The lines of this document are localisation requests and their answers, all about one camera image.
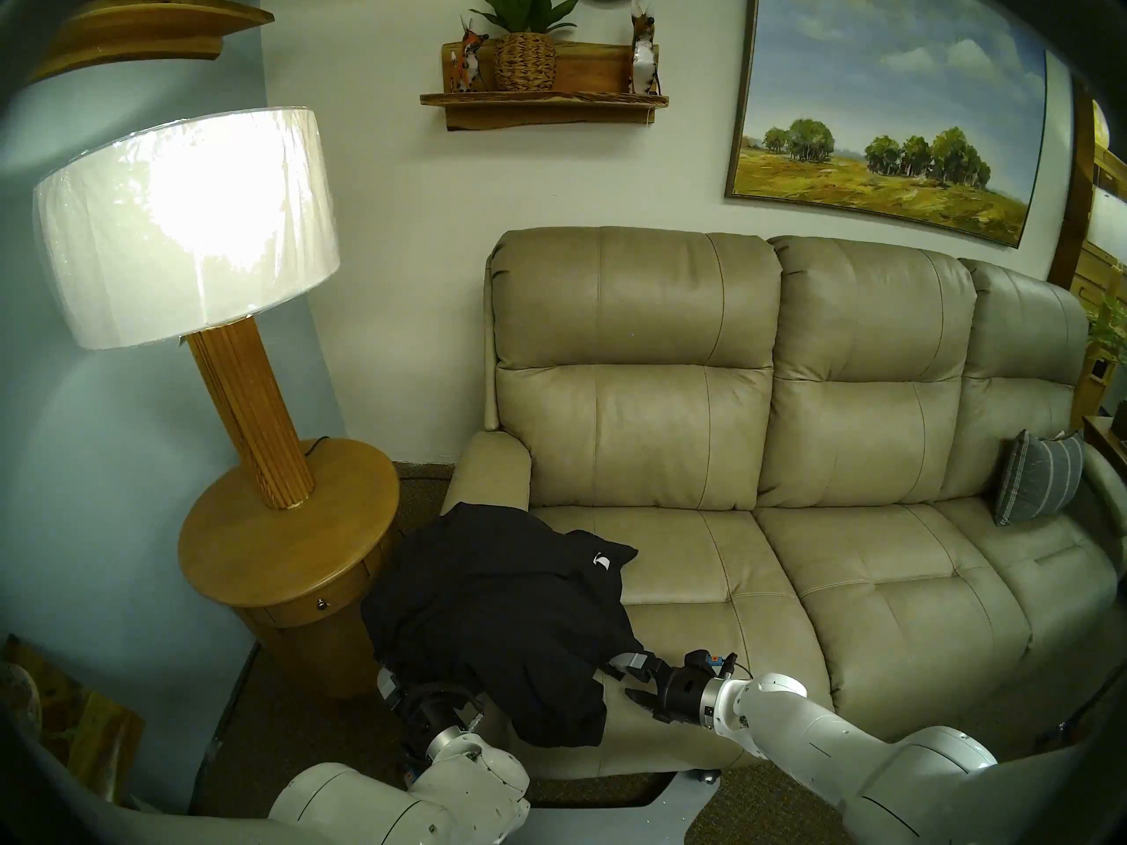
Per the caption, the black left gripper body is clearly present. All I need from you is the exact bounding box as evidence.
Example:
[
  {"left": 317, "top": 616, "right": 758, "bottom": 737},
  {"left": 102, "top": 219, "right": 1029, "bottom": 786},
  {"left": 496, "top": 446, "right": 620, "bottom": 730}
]
[{"left": 386, "top": 676, "right": 487, "bottom": 749}]

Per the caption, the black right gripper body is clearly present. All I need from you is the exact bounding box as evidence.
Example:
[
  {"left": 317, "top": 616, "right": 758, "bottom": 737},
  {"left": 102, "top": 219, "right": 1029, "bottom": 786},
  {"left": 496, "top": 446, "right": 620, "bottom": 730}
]
[{"left": 650, "top": 658, "right": 713, "bottom": 726}]

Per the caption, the black jacket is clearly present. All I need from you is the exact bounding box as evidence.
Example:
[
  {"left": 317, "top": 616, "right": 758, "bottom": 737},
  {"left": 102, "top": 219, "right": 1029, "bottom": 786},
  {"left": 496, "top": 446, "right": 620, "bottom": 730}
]
[{"left": 361, "top": 503, "right": 648, "bottom": 749}]

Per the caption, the beige leather sofa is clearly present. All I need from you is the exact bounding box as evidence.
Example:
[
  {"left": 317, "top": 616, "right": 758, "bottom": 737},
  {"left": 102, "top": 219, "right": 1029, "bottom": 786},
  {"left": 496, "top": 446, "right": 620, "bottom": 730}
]
[{"left": 440, "top": 227, "right": 1127, "bottom": 778}]

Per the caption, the round wooden side table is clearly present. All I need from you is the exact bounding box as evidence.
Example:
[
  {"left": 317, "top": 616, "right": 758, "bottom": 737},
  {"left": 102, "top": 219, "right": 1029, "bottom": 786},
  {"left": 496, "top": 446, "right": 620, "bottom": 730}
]
[{"left": 178, "top": 438, "right": 401, "bottom": 699}]

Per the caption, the grey striped cushion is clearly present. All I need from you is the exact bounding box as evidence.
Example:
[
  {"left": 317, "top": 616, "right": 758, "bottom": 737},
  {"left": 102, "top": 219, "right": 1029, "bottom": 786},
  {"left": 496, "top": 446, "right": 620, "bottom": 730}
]
[{"left": 995, "top": 430, "right": 1086, "bottom": 527}]

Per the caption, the dark wooden end table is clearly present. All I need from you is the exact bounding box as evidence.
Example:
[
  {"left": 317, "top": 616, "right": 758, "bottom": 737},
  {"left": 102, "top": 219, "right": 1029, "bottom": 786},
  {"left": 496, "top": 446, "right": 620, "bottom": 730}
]
[{"left": 1081, "top": 415, "right": 1127, "bottom": 488}]

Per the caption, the wooden lamp with white shade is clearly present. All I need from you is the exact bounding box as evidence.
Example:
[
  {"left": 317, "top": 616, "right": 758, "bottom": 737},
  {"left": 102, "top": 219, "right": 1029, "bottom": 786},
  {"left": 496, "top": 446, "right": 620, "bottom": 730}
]
[{"left": 33, "top": 107, "right": 341, "bottom": 511}]

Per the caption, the leafy green houseplant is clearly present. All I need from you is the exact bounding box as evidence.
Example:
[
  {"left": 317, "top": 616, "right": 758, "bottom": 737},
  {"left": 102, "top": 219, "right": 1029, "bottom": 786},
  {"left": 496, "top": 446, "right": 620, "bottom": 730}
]
[{"left": 1087, "top": 293, "right": 1127, "bottom": 364}]

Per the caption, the tall white fox figurine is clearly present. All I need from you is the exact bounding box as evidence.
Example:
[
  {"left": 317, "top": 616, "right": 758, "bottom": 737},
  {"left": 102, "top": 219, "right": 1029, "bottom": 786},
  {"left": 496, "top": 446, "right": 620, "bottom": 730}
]
[{"left": 627, "top": 0, "right": 661, "bottom": 96}]

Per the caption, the green plant in woven pot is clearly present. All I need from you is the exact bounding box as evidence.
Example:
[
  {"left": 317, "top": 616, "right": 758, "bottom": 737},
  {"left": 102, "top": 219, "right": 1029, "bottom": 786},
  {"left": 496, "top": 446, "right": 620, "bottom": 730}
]
[{"left": 469, "top": 0, "right": 580, "bottom": 92}]

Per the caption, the landscape painting with trees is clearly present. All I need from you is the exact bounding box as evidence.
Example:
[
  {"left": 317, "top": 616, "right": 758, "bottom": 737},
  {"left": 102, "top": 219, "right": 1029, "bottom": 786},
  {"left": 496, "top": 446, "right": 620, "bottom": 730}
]
[{"left": 725, "top": 0, "right": 1049, "bottom": 248}]

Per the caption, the small orange fox figurine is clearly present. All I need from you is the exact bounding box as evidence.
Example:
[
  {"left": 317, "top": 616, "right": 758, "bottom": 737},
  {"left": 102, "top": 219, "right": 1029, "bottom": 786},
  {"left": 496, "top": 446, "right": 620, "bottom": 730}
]
[{"left": 447, "top": 26, "right": 490, "bottom": 94}]

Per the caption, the tall wooden cabinet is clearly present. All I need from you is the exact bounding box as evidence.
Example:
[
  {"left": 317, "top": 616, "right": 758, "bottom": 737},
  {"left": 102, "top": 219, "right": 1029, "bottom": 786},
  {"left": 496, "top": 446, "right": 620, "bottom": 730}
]
[{"left": 1048, "top": 82, "right": 1127, "bottom": 430}]

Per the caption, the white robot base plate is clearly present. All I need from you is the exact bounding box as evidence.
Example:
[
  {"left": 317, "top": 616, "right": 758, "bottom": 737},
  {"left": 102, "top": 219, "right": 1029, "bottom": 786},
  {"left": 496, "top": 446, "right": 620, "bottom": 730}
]
[{"left": 519, "top": 768, "right": 723, "bottom": 845}]

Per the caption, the framed picture leaning on wall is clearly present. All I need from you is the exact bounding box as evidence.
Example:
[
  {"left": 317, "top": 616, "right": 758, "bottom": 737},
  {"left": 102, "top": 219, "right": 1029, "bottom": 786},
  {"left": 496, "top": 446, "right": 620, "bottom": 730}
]
[{"left": 0, "top": 634, "right": 146, "bottom": 805}]

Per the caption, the live-edge wooden wall shelf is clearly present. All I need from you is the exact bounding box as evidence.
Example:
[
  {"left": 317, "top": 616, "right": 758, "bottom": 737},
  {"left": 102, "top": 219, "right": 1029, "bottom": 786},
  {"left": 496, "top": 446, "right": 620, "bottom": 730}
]
[{"left": 420, "top": 40, "right": 670, "bottom": 131}]

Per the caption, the curved wooden wall shelf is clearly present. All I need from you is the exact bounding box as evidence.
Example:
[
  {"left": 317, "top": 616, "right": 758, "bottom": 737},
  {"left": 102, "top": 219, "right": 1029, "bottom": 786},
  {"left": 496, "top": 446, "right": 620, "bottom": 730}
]
[{"left": 26, "top": 0, "right": 276, "bottom": 85}]

